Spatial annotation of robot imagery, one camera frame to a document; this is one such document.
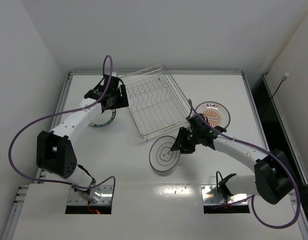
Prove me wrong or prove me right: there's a black line patterned plate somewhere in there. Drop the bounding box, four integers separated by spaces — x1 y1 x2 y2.
149 135 181 173

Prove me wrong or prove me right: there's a green rimmed white plate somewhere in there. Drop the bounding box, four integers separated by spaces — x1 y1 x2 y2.
89 109 117 128

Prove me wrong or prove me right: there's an orange patterned white plate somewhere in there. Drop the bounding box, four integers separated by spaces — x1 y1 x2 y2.
195 101 231 129

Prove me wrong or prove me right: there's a metal wire dish rack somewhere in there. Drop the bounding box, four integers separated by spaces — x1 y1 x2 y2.
120 64 190 141

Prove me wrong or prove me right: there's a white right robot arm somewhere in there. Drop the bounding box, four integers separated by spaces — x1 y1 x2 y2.
171 113 294 205

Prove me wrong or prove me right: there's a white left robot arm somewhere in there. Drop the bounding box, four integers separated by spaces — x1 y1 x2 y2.
36 74 129 203

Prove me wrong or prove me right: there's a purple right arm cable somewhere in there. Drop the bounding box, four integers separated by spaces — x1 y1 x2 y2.
187 98 302 229

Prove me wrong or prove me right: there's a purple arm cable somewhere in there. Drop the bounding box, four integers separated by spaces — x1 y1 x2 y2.
187 98 302 229
7 54 116 191

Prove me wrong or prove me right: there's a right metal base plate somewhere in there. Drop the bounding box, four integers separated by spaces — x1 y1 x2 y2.
200 184 247 207

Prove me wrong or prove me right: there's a metal base plate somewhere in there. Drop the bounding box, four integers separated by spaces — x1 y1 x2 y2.
200 184 247 207
67 185 114 206

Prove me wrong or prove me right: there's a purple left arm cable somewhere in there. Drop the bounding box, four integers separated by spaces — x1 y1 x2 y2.
7 54 116 191

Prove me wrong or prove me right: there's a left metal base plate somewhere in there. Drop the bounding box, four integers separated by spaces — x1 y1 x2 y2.
67 185 114 206

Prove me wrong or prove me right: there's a black wall cable white plug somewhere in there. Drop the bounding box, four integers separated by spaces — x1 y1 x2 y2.
270 72 290 100

